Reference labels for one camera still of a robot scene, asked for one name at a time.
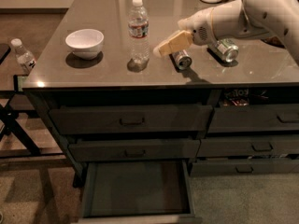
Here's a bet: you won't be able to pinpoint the middle right drawer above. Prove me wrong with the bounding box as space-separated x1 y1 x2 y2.
197 134 299 157

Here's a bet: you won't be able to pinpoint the green silver soda can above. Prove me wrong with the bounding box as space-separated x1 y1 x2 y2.
208 38 239 63

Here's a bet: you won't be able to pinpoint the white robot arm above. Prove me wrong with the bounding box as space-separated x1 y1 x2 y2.
153 0 299 64

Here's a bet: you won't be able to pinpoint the snack packets in drawer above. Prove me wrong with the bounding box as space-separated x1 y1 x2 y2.
221 89 269 106

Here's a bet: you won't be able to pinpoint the slim silver drink can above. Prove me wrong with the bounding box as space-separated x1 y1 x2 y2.
171 49 192 70

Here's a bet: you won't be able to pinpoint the bottom right drawer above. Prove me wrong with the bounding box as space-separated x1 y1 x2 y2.
190 159 299 176

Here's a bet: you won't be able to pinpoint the clear plastic water bottle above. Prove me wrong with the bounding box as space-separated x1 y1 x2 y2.
127 0 150 63

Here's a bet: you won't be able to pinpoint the open bottom left drawer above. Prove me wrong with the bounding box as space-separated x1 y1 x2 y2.
76 161 202 224

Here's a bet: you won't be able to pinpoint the middle left drawer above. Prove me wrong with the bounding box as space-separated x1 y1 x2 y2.
69 139 200 161

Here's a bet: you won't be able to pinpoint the top left drawer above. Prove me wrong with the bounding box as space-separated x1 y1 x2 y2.
49 104 212 134

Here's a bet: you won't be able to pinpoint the dark grey cabinet counter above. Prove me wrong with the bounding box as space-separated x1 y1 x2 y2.
24 0 298 178

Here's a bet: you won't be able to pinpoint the white ceramic bowl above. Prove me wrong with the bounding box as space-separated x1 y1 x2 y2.
65 29 104 60

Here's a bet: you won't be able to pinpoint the dark side table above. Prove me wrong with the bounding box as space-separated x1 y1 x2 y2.
0 42 64 159

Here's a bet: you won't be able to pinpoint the small water bottle on side table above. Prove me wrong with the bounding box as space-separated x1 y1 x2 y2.
11 38 36 75

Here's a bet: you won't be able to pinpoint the top right drawer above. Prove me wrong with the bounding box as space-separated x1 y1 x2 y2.
208 104 299 133

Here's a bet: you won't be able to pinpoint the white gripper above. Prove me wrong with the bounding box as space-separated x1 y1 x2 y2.
153 7 216 57

